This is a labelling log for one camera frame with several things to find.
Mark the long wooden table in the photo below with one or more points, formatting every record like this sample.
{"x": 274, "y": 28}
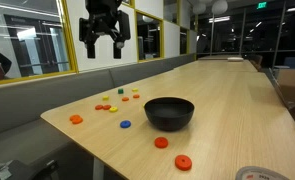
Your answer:
{"x": 220, "y": 65}

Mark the black bowl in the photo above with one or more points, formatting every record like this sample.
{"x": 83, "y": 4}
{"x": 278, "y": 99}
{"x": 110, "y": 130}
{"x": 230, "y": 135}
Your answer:
{"x": 168, "y": 116}

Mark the black clamp device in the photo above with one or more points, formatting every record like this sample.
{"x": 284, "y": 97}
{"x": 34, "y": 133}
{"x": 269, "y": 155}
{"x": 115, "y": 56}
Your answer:
{"x": 17, "y": 171}

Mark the ceiling light strip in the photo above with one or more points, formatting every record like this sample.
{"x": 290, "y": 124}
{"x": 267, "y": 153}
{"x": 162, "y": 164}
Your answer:
{"x": 219, "y": 19}

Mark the yellow wooden cube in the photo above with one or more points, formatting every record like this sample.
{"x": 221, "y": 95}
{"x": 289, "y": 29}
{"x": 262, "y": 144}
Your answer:
{"x": 105, "y": 98}
{"x": 135, "y": 89}

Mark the white round pendant lamp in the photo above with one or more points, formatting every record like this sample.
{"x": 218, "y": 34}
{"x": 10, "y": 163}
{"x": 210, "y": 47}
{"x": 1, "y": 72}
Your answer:
{"x": 219, "y": 6}
{"x": 199, "y": 8}

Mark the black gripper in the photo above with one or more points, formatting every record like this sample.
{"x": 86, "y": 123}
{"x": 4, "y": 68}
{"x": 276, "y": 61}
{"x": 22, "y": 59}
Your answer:
{"x": 102, "y": 15}

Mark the wooden chair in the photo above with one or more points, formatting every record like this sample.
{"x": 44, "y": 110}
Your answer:
{"x": 292, "y": 88}
{"x": 257, "y": 61}

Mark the blue wooden disc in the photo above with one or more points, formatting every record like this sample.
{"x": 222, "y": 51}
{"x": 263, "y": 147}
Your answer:
{"x": 125, "y": 124}

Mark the white flat object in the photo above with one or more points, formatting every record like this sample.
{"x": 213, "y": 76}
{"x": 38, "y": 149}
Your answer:
{"x": 235, "y": 59}

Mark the white table leg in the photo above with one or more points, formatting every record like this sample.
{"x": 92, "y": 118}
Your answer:
{"x": 98, "y": 170}

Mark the gray upholstered bench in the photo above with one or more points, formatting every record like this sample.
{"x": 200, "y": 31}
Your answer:
{"x": 37, "y": 100}

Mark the yellow wooden disc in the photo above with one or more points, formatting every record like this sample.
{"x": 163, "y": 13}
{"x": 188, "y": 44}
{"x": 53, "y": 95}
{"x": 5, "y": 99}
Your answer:
{"x": 143, "y": 105}

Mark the medium yellow framed window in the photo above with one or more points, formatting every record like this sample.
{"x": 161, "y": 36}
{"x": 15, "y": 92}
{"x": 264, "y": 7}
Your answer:
{"x": 148, "y": 36}

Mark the short wooden table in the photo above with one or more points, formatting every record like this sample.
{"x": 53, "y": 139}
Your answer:
{"x": 217, "y": 57}

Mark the green exit sign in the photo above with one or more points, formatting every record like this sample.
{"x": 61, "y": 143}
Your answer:
{"x": 262, "y": 5}

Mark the gray tape roll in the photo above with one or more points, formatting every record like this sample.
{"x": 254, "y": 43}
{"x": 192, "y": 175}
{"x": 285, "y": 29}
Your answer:
{"x": 253, "y": 174}

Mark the narrow yellow framed window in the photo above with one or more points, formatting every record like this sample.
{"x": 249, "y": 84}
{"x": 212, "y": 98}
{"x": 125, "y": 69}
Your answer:
{"x": 183, "y": 40}

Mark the orange wooden disc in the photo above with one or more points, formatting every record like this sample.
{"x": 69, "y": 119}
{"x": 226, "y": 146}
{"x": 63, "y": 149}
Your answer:
{"x": 136, "y": 96}
{"x": 125, "y": 99}
{"x": 107, "y": 107}
{"x": 161, "y": 142}
{"x": 78, "y": 121}
{"x": 183, "y": 162}
{"x": 74, "y": 117}
{"x": 98, "y": 107}

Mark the large yellow framed window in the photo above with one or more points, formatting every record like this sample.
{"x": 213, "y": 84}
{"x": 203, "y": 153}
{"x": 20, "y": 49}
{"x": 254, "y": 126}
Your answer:
{"x": 27, "y": 43}

